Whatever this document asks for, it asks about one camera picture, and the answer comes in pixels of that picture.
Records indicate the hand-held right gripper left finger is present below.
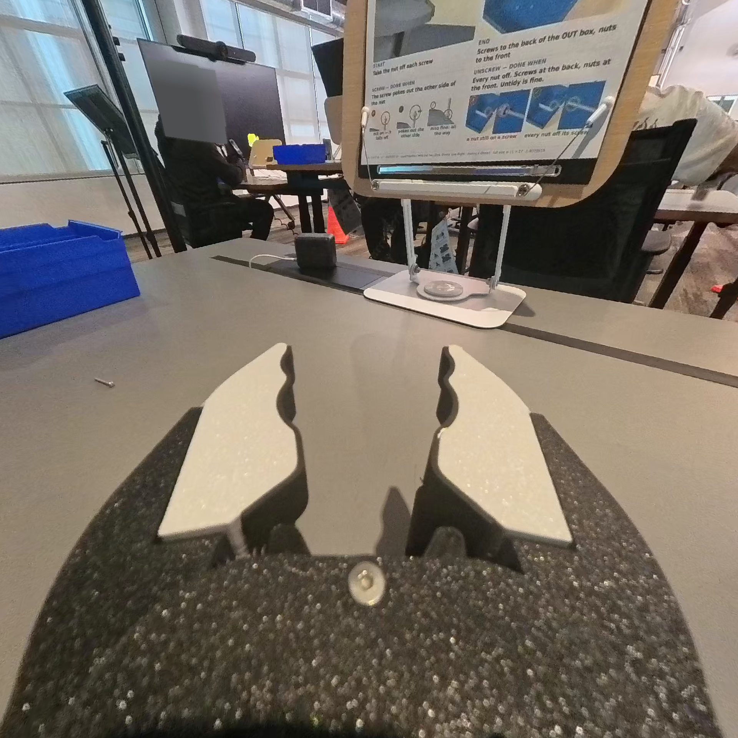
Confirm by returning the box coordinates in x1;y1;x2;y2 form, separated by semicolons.
156;342;310;559

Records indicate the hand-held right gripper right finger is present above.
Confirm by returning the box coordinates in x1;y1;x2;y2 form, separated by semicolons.
405;344;575;559

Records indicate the blue plastic bin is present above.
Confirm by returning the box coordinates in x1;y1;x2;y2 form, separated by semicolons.
0;219;141;340

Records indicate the instruction sheet on stand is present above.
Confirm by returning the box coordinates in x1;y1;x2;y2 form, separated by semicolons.
340;0;655;329

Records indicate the black charger cube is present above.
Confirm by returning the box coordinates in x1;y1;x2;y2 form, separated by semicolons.
294;232;336;272

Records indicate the printed paper tag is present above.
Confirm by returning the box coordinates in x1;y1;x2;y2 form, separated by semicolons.
428;216;459;274

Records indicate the black mesh office chair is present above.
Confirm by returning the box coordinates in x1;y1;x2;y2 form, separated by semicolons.
470;118;698;303

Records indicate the wooden desk with black legs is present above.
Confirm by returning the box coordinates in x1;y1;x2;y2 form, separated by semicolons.
245;161;347;233

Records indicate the blue bin on desk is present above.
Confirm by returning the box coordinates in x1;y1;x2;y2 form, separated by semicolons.
272;144;328;165

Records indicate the grey desk with dark legs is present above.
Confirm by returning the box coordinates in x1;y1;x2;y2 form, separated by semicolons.
648;190;738;319

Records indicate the large black monitor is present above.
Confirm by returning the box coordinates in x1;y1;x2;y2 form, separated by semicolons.
137;37;286;152

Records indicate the black tilted panel stand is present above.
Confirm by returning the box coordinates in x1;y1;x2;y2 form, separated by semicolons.
63;84;162;260

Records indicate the printed instruction sheet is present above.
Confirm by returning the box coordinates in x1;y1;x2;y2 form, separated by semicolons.
360;0;652;165

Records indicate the black angled monitor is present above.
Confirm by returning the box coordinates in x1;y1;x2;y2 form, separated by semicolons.
311;37;347;99

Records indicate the black webcam bar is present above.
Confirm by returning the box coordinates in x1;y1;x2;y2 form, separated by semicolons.
176;33;256;63

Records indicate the black pole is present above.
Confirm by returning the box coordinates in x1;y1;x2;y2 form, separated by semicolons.
81;0;190;254

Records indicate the black table cable channel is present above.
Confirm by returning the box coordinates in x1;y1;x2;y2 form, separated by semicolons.
210;255;738;388

